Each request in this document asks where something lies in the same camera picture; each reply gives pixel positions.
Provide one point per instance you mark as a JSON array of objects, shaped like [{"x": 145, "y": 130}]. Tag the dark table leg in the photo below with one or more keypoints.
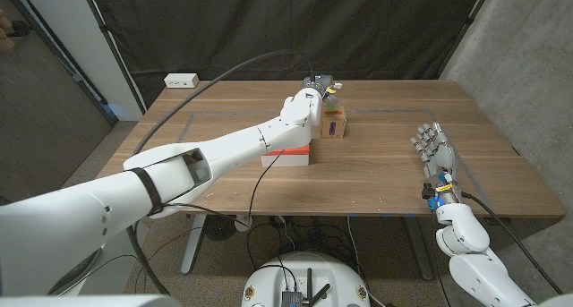
[{"x": 418, "y": 249}]

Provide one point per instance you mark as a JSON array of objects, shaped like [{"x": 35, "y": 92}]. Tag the white robot base with electronics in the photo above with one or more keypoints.
[{"x": 268, "y": 284}]

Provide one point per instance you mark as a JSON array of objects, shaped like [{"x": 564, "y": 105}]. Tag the black backdrop stand pole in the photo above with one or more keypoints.
[
  {"x": 107, "y": 31},
  {"x": 467, "y": 23}
]

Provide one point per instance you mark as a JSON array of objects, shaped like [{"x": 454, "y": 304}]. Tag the black round fan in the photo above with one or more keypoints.
[{"x": 221, "y": 230}]

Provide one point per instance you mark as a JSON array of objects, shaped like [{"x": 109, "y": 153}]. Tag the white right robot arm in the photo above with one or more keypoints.
[{"x": 474, "y": 271}]

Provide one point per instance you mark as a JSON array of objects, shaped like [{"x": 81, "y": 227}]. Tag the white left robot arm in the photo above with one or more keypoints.
[{"x": 224, "y": 150}]

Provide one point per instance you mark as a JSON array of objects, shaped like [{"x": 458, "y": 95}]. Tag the black leather shoe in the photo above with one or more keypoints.
[{"x": 80, "y": 271}]

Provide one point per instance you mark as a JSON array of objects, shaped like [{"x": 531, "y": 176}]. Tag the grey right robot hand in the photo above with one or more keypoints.
[{"x": 441, "y": 159}]

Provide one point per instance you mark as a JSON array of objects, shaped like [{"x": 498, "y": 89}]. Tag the black backdrop curtain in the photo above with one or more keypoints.
[{"x": 380, "y": 29}]

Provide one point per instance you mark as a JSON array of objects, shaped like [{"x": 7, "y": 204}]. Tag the red and white package box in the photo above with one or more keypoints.
[{"x": 286, "y": 157}]

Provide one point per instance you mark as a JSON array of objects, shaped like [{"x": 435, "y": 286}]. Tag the white table leg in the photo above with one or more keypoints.
[{"x": 193, "y": 244}]

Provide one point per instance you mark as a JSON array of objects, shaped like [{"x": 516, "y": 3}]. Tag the wooden coin box with slot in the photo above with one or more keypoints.
[{"x": 336, "y": 125}]

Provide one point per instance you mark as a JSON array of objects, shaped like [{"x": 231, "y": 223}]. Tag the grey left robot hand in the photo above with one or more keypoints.
[{"x": 324, "y": 85}]

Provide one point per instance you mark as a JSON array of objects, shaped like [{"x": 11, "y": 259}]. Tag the white round floor object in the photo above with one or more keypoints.
[{"x": 242, "y": 226}]

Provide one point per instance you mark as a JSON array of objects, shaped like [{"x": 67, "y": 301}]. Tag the white power outlet box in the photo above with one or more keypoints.
[{"x": 181, "y": 80}]

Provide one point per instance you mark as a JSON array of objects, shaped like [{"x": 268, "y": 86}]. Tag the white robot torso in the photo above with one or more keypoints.
[{"x": 89, "y": 301}]

